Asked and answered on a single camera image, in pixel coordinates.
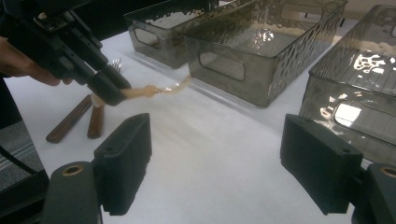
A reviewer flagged smoked clear plastic bin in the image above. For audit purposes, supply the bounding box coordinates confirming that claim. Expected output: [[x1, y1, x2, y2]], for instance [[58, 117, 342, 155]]
[[298, 4, 396, 166], [123, 0, 219, 69], [183, 0, 349, 108]]

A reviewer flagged white table cover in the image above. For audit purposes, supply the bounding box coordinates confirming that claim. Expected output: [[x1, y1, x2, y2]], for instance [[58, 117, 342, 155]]
[[4, 31, 372, 224]]

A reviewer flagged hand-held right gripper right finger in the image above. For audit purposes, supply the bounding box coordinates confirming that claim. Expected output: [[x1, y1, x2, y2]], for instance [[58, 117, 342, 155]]
[[279, 113, 364, 217]]

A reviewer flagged wooden handled knife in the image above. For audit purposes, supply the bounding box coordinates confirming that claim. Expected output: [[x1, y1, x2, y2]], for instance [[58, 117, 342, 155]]
[[86, 92, 106, 140]]

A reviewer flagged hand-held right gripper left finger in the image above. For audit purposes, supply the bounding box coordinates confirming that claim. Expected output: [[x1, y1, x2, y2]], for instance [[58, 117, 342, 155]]
[[92, 112, 153, 217]]

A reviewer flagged wooden handled fork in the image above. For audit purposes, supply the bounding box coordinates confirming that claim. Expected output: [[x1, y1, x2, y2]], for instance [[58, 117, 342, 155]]
[[45, 57, 123, 145]]

